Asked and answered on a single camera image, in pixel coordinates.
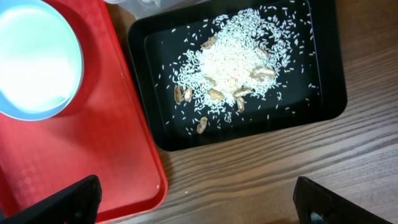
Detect food scraps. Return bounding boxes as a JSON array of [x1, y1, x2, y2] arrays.
[[146, 1, 320, 137]]

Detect black tray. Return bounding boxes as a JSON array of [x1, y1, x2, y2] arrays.
[[127, 0, 347, 151]]

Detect clear plastic bin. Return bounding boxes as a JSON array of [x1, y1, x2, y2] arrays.
[[104, 0, 206, 19]]

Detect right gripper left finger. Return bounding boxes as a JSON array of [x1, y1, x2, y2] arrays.
[[1, 175, 102, 224]]

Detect red plastic tray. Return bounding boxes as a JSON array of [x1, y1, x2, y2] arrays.
[[1, 0, 168, 223]]

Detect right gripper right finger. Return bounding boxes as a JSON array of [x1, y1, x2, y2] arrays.
[[293, 176, 391, 224]]

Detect large light blue plate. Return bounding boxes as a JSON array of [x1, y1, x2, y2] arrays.
[[1, 1, 84, 121]]

